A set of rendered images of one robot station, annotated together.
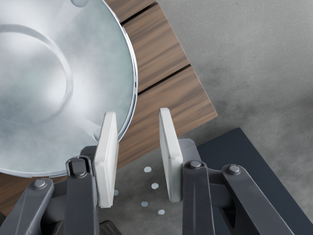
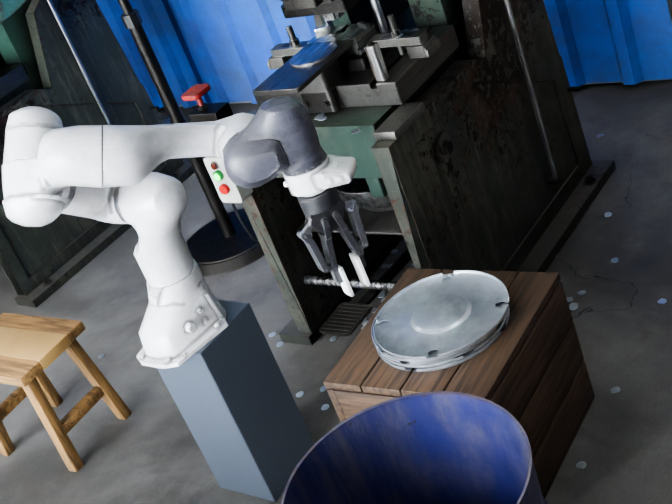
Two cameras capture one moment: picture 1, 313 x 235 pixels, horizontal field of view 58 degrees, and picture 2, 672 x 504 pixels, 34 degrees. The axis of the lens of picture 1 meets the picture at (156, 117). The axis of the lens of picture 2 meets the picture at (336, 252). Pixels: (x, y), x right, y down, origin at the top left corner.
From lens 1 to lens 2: 1.99 m
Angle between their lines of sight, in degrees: 41
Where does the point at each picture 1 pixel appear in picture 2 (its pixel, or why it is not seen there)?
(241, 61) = not seen: outside the picture
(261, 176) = (245, 421)
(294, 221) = (221, 374)
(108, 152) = (357, 263)
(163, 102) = (361, 365)
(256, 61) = not seen: outside the picture
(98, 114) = (391, 328)
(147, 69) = (382, 368)
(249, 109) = not seen: outside the picture
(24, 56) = (442, 319)
